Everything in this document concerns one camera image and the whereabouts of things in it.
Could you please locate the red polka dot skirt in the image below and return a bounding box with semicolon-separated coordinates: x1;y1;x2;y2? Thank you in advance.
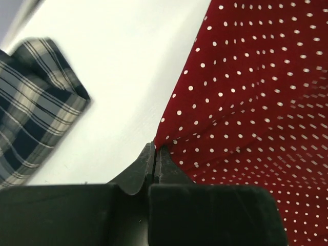
154;1;327;245

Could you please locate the plaid folded skirt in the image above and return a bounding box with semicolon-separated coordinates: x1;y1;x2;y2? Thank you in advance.
1;37;90;189

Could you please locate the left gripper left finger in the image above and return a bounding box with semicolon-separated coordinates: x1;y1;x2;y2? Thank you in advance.
1;143;155;245

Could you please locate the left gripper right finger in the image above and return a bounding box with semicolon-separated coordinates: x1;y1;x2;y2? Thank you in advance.
148;147;288;245

